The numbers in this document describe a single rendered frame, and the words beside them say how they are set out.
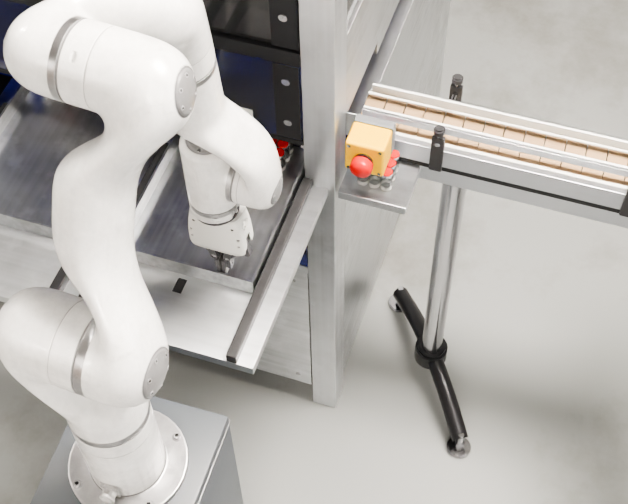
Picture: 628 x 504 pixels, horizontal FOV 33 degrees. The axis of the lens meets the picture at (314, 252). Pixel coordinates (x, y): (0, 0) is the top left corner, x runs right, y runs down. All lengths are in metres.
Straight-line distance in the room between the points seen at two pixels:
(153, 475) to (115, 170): 0.62
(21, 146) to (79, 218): 0.87
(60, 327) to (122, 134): 0.30
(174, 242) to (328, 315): 0.54
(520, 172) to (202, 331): 0.64
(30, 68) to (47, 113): 0.95
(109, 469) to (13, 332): 0.31
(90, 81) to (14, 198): 0.88
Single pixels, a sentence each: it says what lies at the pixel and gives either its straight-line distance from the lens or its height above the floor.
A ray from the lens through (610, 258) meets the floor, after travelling 3.08.
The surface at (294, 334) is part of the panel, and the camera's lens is 2.49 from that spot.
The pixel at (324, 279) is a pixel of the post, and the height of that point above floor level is 0.57.
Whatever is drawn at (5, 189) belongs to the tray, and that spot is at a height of 0.88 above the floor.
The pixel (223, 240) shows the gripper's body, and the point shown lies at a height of 1.02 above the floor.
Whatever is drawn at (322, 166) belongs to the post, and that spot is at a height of 0.94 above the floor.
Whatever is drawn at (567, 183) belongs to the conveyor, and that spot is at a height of 0.93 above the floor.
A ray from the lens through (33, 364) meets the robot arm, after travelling 1.43.
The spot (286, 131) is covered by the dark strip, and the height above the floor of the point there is 1.01.
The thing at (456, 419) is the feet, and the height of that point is 0.09.
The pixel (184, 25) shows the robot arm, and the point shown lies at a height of 1.54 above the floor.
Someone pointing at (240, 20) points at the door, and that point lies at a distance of 1.78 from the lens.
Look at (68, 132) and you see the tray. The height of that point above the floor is 0.88.
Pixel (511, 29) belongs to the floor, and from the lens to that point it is 3.63.
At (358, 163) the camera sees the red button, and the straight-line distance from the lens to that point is 1.87.
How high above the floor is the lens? 2.44
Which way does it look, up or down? 55 degrees down
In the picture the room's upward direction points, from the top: 2 degrees counter-clockwise
